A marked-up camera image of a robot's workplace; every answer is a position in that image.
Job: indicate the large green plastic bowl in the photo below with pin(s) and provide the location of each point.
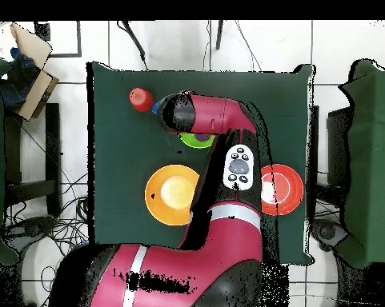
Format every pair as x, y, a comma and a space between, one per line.
189, 140

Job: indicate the large orange plastic bowl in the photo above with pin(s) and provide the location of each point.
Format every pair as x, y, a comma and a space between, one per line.
169, 195

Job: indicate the purple plastic cup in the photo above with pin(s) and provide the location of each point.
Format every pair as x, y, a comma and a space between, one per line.
202, 137

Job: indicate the dark blue plastic bowl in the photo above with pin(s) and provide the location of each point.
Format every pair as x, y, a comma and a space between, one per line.
156, 107

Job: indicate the red plastic cup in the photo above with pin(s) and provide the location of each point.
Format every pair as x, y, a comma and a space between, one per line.
141, 99

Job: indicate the large red plastic bowl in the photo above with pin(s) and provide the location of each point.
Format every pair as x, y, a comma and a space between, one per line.
285, 189

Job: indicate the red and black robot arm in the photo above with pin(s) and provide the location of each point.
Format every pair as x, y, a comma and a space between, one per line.
195, 255

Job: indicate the dark green table cloth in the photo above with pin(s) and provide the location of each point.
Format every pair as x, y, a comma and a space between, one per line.
131, 160

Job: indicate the black pole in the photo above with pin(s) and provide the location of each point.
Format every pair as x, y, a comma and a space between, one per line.
219, 35

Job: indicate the black chair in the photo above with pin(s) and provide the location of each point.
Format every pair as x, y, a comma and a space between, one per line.
339, 147

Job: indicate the grey chair base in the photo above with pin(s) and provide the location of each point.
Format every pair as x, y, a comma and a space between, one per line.
328, 232

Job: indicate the black chair base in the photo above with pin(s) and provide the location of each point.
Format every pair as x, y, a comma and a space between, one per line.
28, 228

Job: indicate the cardboard box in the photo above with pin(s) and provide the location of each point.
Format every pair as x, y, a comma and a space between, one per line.
35, 92

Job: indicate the blue cloth bundle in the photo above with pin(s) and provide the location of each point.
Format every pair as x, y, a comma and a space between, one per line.
17, 83

